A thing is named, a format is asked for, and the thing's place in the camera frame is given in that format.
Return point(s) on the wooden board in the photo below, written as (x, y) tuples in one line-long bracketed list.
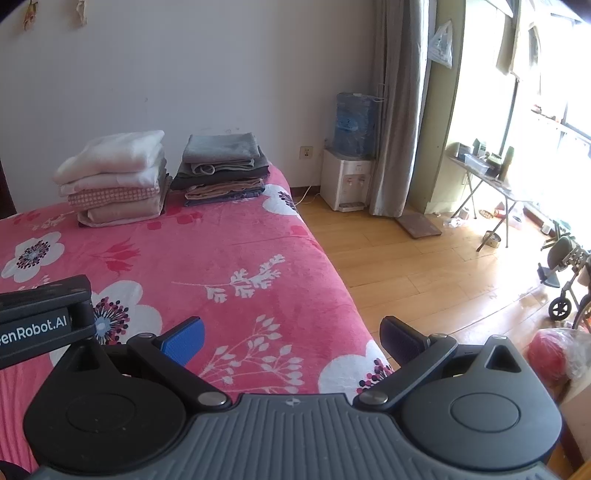
[(418, 226)]

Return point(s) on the tin can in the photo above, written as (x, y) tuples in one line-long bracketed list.
[(492, 241)]

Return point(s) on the beige folded cloth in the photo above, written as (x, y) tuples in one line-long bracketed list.
[(120, 213)]

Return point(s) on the folding table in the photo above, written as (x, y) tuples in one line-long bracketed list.
[(489, 177)]

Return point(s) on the white water dispenser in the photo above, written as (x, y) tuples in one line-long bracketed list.
[(346, 184)]

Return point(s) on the wall ornament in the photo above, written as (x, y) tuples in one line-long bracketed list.
[(30, 14)]

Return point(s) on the grey curtain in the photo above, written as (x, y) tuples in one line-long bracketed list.
[(401, 115)]

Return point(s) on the wheelchair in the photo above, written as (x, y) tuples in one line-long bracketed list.
[(568, 277)]

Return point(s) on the white folded sweater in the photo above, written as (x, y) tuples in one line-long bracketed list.
[(111, 152)]

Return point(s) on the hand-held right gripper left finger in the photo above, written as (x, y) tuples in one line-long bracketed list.
[(184, 341)]

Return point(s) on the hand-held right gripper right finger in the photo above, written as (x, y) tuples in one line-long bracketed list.
[(401, 341)]

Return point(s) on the pink floral blanket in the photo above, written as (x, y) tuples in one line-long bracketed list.
[(207, 258)]

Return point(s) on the navy folded cloth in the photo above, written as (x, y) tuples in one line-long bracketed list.
[(217, 201)]

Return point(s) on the hanging beige garment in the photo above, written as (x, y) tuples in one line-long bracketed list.
[(519, 41)]

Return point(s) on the tan folded cloth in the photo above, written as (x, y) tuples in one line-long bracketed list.
[(221, 189)]

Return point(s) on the red plastic bag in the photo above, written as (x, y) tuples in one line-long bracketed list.
[(549, 355)]

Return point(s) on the green bottle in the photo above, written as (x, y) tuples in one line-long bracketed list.
[(508, 164)]

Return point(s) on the wall socket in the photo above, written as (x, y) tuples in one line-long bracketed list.
[(305, 152)]

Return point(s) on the dark grey folded clothes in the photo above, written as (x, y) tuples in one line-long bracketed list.
[(258, 173)]

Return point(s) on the hanging plastic bag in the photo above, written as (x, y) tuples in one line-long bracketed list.
[(441, 46)]

